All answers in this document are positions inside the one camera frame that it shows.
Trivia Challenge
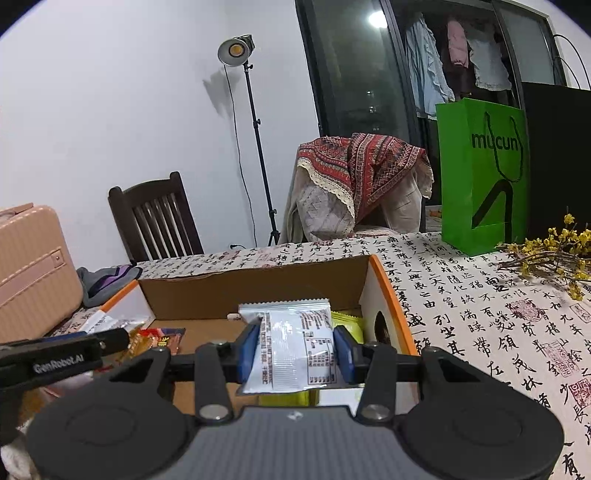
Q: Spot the white hanging garment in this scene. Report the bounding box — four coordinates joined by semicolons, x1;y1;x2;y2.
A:
467;34;512;92

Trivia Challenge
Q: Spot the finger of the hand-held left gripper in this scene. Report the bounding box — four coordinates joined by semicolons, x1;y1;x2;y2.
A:
95;328;131;358

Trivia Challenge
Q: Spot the orange cardboard box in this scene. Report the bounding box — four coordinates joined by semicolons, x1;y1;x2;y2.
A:
99;255;421;416

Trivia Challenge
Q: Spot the dark wooden chair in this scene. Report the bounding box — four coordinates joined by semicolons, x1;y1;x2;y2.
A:
108;172;205;264

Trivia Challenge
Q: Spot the red snack packet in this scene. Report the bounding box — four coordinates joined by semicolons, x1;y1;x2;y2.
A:
124;327;186;358

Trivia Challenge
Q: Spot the white snack packet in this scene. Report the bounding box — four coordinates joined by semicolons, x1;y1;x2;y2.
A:
238;299;345;395
85;313;127;334

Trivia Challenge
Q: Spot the yellow flower branch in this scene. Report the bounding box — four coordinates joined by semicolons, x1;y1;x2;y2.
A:
496;213;591;302

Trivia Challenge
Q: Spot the pink suitcase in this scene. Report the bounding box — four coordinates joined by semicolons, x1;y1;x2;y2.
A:
0;203;84;344

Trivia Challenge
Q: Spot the chair draped with patterned cloth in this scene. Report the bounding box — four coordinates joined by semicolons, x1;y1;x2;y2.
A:
283;159;435;241

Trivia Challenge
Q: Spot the black sliding glass door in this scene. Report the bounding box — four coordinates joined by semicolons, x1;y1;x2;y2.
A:
295;0;561;217

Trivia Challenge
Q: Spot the black studio light stand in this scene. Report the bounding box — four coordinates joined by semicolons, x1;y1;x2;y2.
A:
217;34;281;247

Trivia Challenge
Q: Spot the green paper bag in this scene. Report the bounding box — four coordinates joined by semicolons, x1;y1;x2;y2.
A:
435;98;529;257

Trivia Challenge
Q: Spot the black paper bag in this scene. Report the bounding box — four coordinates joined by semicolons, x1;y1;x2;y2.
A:
522;34;591;243

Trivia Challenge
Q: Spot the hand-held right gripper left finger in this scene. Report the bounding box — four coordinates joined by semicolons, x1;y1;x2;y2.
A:
95;323;262;423

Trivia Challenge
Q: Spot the person's left forearm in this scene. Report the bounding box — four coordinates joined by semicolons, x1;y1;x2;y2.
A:
0;429;38;480

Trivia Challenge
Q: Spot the red patterned cloth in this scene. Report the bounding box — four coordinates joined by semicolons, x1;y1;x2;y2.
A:
298;133;432;221

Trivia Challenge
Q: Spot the light blue hanging shirt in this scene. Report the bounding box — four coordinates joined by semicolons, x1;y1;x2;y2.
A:
406;13;455;121

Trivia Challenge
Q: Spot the grey purple pouch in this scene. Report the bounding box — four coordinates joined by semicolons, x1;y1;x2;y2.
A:
76;264;141;309

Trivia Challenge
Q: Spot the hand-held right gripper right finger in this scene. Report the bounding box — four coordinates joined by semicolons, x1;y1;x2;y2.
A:
333;325;497;425

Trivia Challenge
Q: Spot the pink hanging garment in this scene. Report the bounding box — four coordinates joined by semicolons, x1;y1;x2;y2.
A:
445;18;471;68

